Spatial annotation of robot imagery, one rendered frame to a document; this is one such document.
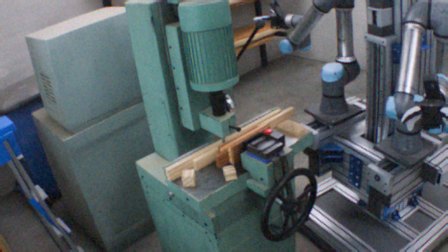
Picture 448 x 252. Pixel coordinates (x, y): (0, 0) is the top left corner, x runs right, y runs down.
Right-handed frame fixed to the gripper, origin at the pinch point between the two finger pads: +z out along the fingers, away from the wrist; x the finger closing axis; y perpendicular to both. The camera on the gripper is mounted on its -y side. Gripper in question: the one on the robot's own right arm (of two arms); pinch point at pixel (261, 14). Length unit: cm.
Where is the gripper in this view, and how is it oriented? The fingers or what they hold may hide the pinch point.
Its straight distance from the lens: 232.4
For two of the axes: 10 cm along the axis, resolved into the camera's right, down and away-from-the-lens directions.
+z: -6.8, -2.6, 6.9
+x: 7.0, -5.2, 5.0
